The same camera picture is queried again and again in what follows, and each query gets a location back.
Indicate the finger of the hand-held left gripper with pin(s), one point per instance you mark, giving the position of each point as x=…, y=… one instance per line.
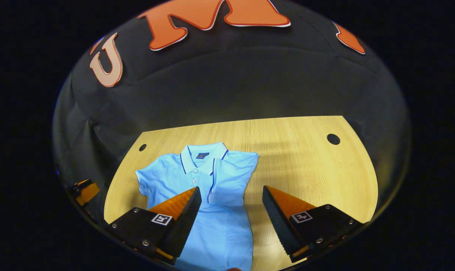
x=88, y=192

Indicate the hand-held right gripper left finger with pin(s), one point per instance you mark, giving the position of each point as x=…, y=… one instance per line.
x=184, y=226

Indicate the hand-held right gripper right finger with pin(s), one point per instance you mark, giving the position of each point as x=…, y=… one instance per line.
x=278, y=226

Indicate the light blue T-shirt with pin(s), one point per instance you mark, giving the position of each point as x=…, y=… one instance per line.
x=220, y=226

